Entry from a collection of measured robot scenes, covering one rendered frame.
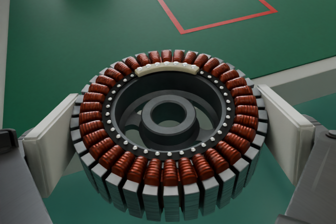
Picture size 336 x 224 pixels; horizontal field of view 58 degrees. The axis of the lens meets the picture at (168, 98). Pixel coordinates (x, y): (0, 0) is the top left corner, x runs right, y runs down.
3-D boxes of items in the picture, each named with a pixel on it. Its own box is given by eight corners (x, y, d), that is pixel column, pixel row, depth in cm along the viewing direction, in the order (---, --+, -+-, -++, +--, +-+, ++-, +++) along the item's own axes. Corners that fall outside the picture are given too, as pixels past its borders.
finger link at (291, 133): (298, 125, 13) (317, 125, 13) (255, 84, 19) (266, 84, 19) (293, 188, 13) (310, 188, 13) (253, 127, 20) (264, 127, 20)
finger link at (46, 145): (49, 199, 14) (32, 200, 14) (86, 135, 20) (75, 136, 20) (37, 137, 13) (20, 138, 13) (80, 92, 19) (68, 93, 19)
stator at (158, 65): (279, 222, 16) (299, 185, 13) (66, 229, 16) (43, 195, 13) (239, 80, 24) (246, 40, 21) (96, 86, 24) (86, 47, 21)
